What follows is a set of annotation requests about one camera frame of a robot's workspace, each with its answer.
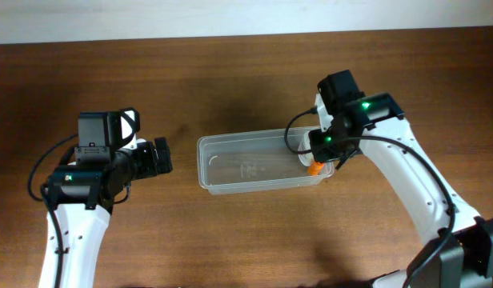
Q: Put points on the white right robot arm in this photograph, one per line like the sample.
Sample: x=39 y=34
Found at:
x=457 y=242

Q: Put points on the white squeeze bottle clear cap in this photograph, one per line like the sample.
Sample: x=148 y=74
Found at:
x=306 y=159

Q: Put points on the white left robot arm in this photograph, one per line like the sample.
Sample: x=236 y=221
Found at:
x=80 y=197

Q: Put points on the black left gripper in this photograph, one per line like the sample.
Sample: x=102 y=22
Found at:
x=151 y=158

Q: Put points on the orange tube white cap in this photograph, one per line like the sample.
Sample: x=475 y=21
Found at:
x=315 y=168

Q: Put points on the clear plastic container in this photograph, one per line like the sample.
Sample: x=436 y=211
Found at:
x=250 y=162

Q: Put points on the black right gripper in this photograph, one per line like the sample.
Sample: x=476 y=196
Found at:
x=321 y=146

